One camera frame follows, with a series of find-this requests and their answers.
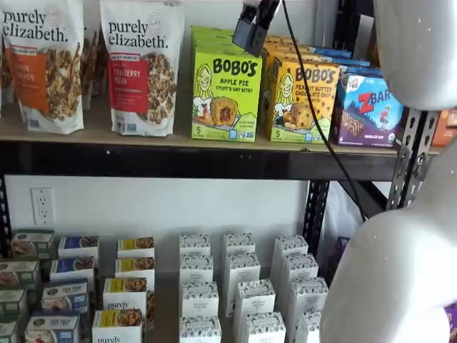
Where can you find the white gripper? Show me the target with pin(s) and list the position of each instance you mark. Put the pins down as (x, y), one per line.
(264, 10)

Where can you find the green Bobo's apple pie box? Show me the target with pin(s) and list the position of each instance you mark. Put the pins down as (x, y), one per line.
(228, 89)
(214, 38)
(210, 29)

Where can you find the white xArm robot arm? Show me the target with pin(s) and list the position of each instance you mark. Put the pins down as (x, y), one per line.
(392, 268)

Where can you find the yellow Bobo's peanut butter box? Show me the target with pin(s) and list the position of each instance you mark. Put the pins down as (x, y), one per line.
(282, 51)
(282, 40)
(321, 93)

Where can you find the blue Zbar snack box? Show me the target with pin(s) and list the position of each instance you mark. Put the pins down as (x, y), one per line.
(335, 53)
(357, 63)
(360, 70)
(367, 114)

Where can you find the wooden shelf board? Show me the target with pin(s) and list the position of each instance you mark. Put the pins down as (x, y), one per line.
(96, 137)

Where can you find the white floral-print pastry box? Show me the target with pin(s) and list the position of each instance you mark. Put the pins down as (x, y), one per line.
(239, 243)
(194, 244)
(196, 269)
(253, 300)
(307, 296)
(200, 300)
(291, 244)
(242, 268)
(200, 330)
(308, 328)
(298, 268)
(264, 328)

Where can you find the orange snack box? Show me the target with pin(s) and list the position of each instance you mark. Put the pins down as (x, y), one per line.
(446, 128)

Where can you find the purple snack box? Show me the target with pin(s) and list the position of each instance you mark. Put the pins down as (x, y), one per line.
(342, 250)

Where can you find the yellow-trimmed granola box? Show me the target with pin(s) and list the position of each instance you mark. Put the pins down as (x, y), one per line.
(125, 293)
(134, 266)
(135, 244)
(118, 325)

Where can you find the small blue-trimmed cereal box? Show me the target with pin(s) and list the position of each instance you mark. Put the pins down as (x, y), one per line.
(76, 243)
(66, 296)
(53, 328)
(71, 266)

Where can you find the small green-trimmed cereal box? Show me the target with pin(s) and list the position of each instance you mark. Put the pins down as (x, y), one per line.
(7, 334)
(12, 303)
(18, 277)
(32, 246)

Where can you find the red-label purely elizabeth granola bag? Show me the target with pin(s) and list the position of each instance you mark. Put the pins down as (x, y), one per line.
(139, 71)

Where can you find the white granola bag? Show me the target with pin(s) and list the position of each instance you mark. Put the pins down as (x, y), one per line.
(93, 64)

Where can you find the white plastic bag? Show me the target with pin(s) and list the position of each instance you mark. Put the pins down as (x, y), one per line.
(339, 214)

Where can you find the orange-label purely elizabeth granola bag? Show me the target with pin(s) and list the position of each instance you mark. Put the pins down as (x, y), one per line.
(39, 71)

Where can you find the white organic pantry cartons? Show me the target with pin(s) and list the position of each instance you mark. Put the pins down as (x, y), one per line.
(166, 303)

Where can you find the purple package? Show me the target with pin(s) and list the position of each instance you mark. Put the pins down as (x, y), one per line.
(451, 321)

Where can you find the black metal shelf rack frame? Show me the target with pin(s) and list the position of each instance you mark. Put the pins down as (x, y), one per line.
(178, 160)

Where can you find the white wall power outlet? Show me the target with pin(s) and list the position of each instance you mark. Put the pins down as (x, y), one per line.
(43, 207)

